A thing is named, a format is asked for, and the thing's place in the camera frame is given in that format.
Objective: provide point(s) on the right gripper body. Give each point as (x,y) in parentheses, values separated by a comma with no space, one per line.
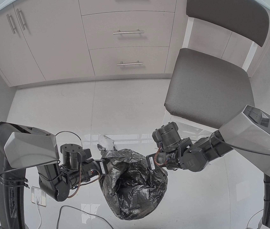
(160,161)

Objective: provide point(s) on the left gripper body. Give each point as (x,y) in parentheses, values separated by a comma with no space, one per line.
(92,170)

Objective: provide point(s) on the black plastic bag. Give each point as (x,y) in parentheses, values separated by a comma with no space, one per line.
(137,199)

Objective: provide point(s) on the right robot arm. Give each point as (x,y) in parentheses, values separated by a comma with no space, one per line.
(251,137)

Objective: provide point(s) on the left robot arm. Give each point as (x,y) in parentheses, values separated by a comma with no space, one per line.
(30,149)

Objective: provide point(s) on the crumpled black plastic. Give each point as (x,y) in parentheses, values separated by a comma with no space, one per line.
(101,148)

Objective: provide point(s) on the clear printed wrapper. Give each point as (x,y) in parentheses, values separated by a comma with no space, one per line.
(107,143)

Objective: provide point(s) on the grey chair with white legs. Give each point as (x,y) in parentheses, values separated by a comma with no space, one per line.
(209,85)

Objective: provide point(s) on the beige cabinet with drawers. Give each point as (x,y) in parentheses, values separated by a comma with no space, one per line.
(54,44)

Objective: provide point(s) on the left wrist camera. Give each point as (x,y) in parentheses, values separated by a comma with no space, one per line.
(87,154)

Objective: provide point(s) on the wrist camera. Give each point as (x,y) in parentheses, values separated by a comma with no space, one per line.
(156,135)
(87,154)

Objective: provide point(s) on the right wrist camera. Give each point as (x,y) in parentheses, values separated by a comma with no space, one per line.
(156,135)

